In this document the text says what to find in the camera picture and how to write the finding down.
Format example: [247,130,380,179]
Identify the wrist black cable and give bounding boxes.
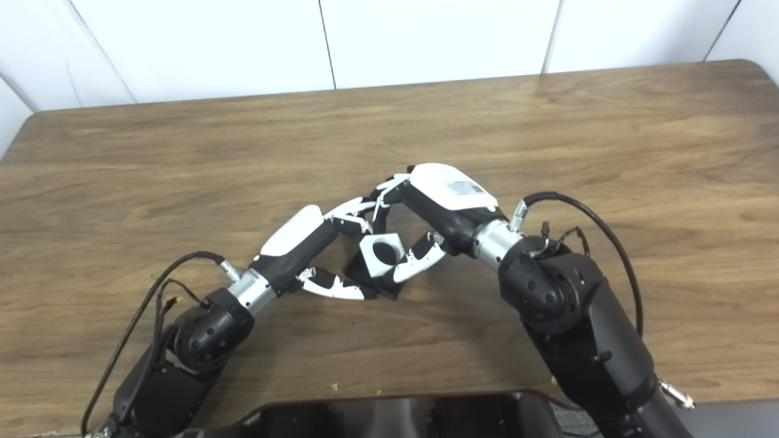
[81,251,241,438]
[508,192,696,409]

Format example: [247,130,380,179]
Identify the wrist thin wires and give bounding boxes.
[536,222,591,256]
[155,279,208,341]

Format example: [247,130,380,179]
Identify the black peg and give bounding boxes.
[344,240,405,301]

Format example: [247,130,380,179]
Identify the left wrist thin wires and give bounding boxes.
[155,279,208,341]

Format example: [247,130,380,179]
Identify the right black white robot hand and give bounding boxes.
[368,163,509,284]

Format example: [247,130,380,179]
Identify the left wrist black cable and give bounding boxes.
[81,251,241,438]

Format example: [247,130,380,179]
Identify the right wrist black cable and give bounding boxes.
[508,192,696,409]

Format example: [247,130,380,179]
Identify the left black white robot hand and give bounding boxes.
[248,196,381,301]

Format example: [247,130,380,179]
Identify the white square piece with hole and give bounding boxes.
[358,232,407,279]

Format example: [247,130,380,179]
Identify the right wrist thin wires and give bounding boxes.
[536,222,591,256]

